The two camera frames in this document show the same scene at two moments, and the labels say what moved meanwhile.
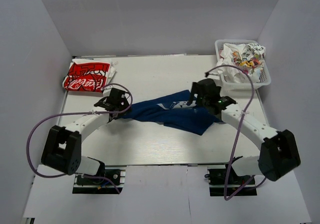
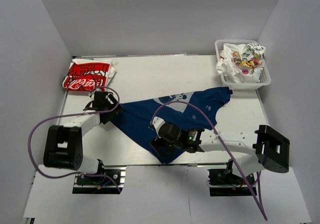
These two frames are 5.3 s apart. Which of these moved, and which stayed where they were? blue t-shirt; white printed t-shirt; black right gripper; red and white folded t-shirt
Moved: black right gripper; blue t-shirt
Stayed: white printed t-shirt; red and white folded t-shirt
